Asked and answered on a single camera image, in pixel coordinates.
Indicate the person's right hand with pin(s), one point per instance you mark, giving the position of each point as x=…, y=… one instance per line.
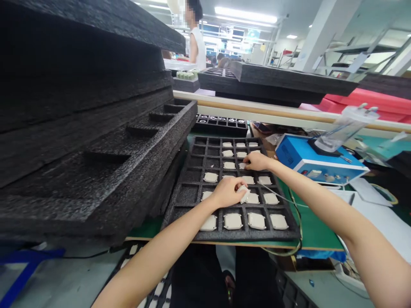
x=260, y=161

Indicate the person's left fingers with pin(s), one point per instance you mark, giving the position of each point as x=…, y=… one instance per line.
x=237, y=185

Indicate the person's left hand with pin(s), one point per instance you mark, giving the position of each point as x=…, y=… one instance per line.
x=224, y=192

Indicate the blue metal machine box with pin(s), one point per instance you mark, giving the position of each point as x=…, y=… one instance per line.
x=295, y=155

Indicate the tall stack of foam trays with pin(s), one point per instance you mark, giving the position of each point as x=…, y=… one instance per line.
x=74, y=128

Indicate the group of white plastic parts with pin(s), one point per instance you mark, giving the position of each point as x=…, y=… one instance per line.
x=232, y=221

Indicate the red plastic trays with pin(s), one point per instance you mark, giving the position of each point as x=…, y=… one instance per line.
x=369, y=104

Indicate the foam tray with green parts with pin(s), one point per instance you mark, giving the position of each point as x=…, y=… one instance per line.
x=186, y=81

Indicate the white shelf rail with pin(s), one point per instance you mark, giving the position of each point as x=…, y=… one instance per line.
x=289, y=112

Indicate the white paper sheet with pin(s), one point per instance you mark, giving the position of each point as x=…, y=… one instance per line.
x=369, y=192

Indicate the white square plastic part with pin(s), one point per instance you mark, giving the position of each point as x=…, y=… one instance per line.
x=245, y=194
x=241, y=166

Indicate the metal shelf rack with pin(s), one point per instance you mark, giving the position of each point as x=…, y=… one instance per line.
x=369, y=48

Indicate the person's right fingers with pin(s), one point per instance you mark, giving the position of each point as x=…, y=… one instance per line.
x=250, y=162

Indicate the clear plastic canister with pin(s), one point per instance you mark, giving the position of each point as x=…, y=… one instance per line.
x=342, y=128

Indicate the black foam compartment tray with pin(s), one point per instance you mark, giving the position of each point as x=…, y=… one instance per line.
x=187, y=195

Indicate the low stack of foam trays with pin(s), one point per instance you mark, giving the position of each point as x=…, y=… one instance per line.
x=276, y=81

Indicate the person's legs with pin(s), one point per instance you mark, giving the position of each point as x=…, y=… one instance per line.
x=205, y=279

